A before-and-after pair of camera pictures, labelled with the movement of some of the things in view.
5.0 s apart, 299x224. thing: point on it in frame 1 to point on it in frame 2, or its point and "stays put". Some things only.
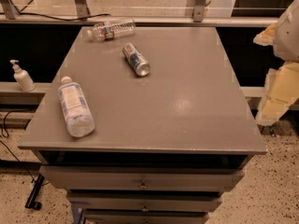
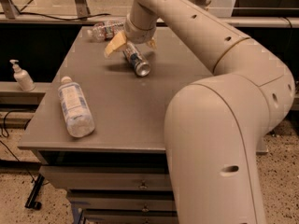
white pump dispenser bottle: (23, 77) stays put
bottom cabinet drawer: (146, 217) stays put
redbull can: (135, 61) stays put
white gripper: (288, 36) to (139, 34)
